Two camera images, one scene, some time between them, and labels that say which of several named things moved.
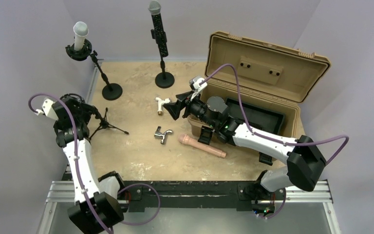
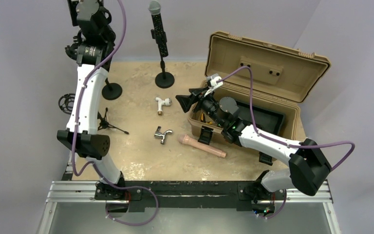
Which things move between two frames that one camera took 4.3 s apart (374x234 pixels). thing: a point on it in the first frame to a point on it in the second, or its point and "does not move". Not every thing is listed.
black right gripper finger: x=175 y=108 to x=186 y=102
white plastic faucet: x=160 y=103 does not move
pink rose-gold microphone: x=184 y=139 does not move
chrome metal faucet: x=158 y=135 does not move
